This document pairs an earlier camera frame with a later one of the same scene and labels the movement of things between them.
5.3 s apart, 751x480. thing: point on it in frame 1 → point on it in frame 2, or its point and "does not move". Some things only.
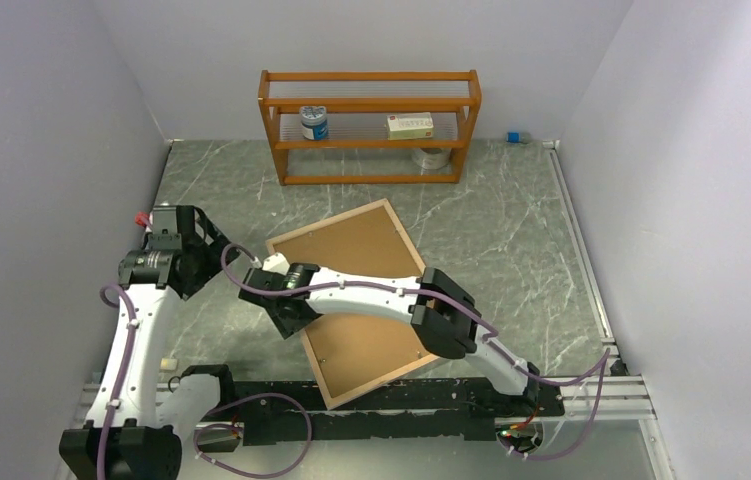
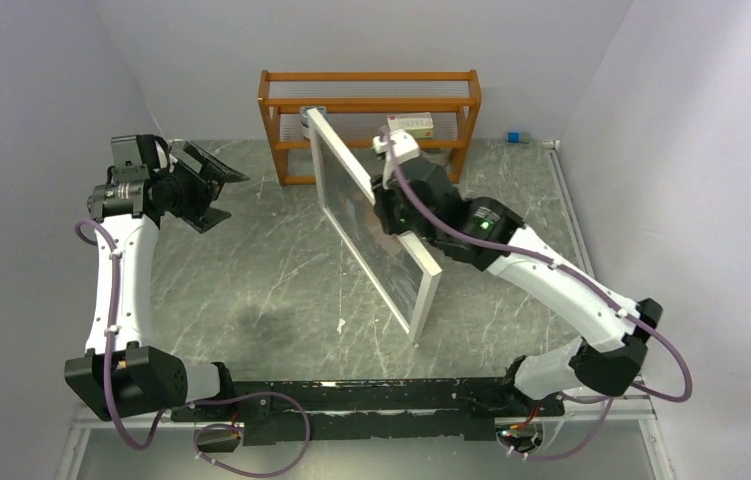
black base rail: x=396 y=410 does not move
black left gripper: x=213 y=253 → x=206 y=191
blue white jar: x=314 y=122 does not move
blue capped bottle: x=518 y=137 does not move
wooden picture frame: x=354 y=353 → x=398 y=265
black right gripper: x=289 y=326 → x=382 y=206
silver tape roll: x=432 y=161 does not move
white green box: x=410 y=125 does not move
